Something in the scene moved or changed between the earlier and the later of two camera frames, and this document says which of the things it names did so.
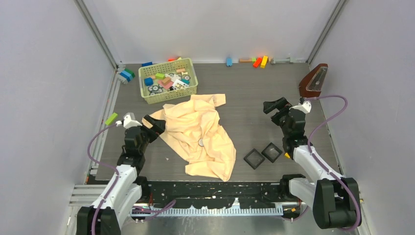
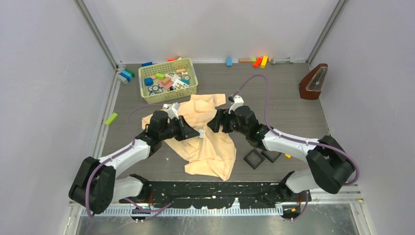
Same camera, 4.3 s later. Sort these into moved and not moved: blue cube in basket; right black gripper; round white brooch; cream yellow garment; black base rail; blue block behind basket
Moved: round white brooch; right black gripper
Not moved: black base rail; cream yellow garment; blue block behind basket; blue cube in basket
